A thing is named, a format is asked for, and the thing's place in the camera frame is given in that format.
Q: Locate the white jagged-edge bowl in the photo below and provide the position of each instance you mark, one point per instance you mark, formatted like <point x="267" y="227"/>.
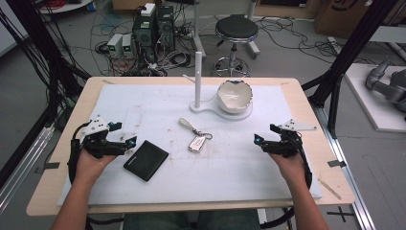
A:
<point x="234" y="97"/>

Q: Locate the aluminium rail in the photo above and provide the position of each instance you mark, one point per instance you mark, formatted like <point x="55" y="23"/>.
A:
<point x="22" y="169"/>
<point x="348" y="179"/>

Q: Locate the white metal stand leg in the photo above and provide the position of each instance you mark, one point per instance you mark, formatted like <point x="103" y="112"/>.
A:
<point x="252" y="44"/>
<point x="197" y="32"/>

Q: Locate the brown cardboard box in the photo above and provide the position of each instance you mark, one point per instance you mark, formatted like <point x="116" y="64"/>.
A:
<point x="348" y="16"/>

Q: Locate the white table mat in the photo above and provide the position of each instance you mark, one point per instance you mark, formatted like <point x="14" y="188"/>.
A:
<point x="223" y="172"/>

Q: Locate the thin wooden stick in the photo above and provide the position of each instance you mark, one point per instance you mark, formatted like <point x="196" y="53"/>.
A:
<point x="330" y="189"/>

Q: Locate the person's left hand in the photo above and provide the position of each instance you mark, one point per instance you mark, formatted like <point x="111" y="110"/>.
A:
<point x="89" y="167"/>

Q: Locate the black metal frame post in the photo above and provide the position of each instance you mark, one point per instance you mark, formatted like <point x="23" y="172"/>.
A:
<point x="38" y="35"/>
<point x="357" y="48"/>

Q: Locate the white box on computer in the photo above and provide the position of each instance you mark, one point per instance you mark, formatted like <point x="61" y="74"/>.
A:
<point x="148" y="9"/>

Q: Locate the white stand with pole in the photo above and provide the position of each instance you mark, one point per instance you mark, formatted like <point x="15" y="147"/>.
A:
<point x="198" y="80"/>

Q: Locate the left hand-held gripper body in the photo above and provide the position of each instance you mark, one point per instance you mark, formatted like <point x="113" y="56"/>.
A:
<point x="95" y="145"/>

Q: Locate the small grey power box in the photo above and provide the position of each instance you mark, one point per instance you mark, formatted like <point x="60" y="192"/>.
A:
<point x="127" y="46"/>
<point x="114" y="44"/>

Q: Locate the person's right hand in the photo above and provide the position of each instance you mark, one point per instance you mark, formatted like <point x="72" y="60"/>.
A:
<point x="288" y="169"/>

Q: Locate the grey tape strip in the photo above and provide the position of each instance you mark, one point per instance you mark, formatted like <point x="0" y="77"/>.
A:
<point x="51" y="165"/>
<point x="336" y="163"/>

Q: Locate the black computer tower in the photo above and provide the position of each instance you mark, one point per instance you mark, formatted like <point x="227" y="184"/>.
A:
<point x="144" y="38"/>
<point x="166" y="28"/>

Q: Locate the black round stool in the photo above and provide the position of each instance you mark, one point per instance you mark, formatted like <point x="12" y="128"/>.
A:
<point x="236" y="28"/>

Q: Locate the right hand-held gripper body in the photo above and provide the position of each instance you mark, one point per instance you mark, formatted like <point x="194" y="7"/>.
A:
<point x="287" y="143"/>

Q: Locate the white floor platform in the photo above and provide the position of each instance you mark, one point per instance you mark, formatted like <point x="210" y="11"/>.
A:
<point x="370" y="108"/>

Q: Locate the black leather wallet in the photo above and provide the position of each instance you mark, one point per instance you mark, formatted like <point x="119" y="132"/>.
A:
<point x="146" y="160"/>

